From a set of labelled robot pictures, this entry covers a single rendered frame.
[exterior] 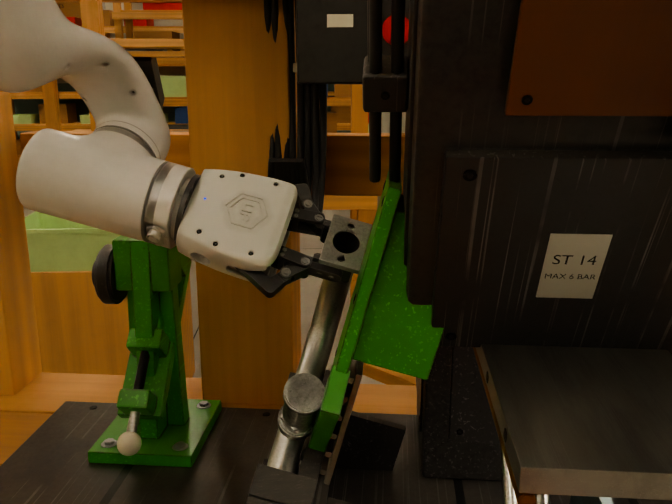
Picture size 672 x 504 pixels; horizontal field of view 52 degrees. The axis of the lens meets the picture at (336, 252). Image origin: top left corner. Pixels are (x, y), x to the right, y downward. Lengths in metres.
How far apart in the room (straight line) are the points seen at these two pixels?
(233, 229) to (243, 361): 0.41
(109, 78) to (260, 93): 0.27
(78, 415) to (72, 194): 0.43
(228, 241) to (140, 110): 0.18
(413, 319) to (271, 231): 0.16
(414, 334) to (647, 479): 0.23
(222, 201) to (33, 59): 0.20
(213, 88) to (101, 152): 0.29
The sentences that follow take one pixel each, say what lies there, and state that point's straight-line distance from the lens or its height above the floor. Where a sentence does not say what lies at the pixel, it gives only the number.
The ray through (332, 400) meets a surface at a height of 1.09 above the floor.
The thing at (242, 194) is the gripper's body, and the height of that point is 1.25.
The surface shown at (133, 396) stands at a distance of 0.86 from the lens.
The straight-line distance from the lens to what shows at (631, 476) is 0.47.
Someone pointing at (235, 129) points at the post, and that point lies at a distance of 0.96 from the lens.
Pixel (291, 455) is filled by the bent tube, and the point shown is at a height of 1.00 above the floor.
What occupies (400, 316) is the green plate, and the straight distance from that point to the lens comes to 0.60.
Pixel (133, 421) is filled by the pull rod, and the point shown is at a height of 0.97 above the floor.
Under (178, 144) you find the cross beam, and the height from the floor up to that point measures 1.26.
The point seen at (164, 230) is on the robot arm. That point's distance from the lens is 0.68.
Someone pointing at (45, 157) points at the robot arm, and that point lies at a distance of 0.71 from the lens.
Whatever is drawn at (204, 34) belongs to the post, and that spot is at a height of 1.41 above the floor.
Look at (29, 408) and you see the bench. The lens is 1.15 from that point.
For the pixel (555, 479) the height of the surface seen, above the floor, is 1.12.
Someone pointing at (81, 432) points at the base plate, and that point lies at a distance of 1.01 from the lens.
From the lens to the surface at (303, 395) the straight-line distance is 0.62.
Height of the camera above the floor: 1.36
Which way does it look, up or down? 14 degrees down
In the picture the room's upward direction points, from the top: straight up
